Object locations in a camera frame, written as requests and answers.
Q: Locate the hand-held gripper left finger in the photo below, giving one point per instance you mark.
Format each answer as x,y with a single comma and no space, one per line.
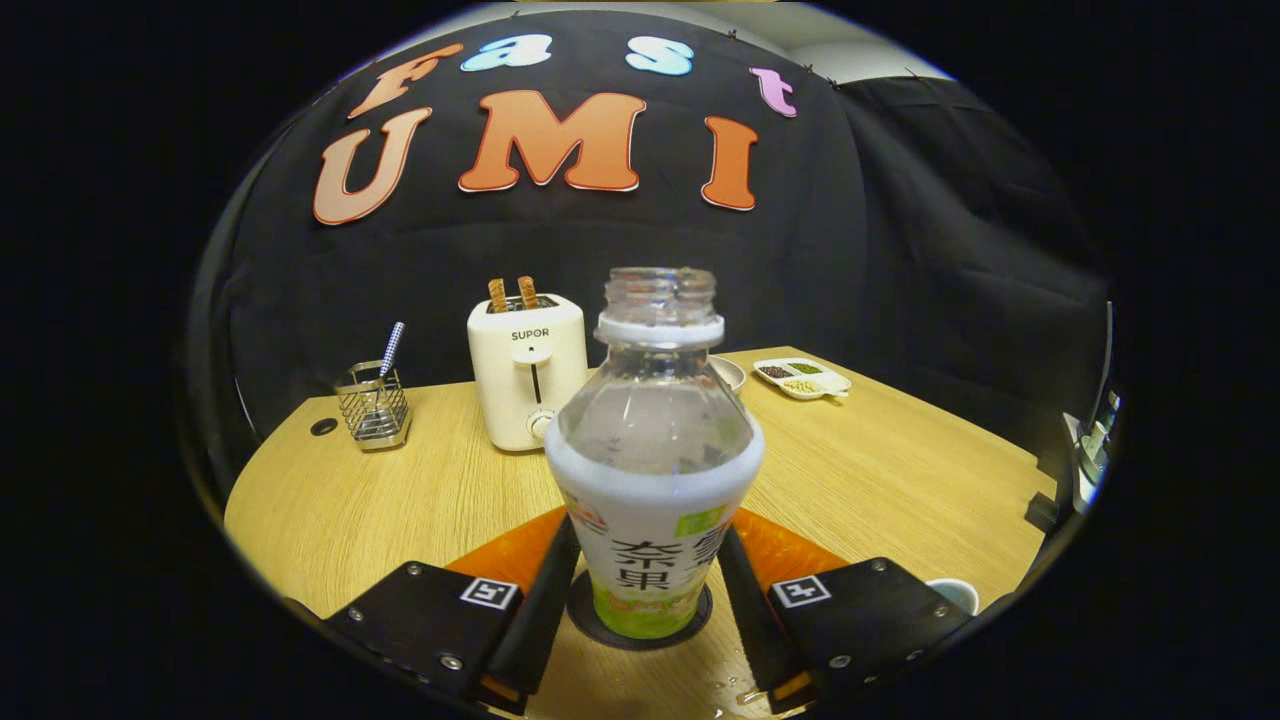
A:
540,620

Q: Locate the white toaster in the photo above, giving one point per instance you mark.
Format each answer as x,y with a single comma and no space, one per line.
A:
515,385

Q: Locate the brown toast slice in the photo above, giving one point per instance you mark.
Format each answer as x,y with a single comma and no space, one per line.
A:
528,292
497,296

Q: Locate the clear juice bottle white label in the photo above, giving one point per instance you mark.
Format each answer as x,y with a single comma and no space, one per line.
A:
650,480

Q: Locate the wooden table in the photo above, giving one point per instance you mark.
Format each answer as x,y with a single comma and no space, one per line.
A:
400,500

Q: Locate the dark brown round coaster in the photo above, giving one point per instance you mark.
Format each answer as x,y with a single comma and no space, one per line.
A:
582,615

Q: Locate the round plate with brown food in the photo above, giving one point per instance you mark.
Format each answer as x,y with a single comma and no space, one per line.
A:
730,373

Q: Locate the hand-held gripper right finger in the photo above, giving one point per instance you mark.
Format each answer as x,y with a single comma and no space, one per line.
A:
750,620

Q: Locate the white divided dish with beans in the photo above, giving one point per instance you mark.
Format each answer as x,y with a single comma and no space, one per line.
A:
805,380

